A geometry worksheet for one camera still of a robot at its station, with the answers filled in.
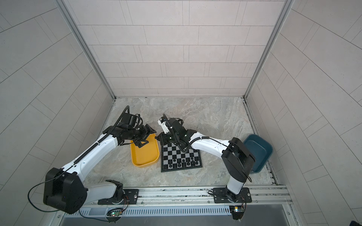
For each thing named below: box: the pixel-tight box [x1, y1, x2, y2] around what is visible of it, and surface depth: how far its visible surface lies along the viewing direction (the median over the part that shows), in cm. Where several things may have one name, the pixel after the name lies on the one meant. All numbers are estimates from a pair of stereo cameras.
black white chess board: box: [160, 142, 203, 173], surface depth 83 cm
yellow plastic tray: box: [130, 133, 160, 168], surface depth 84 cm
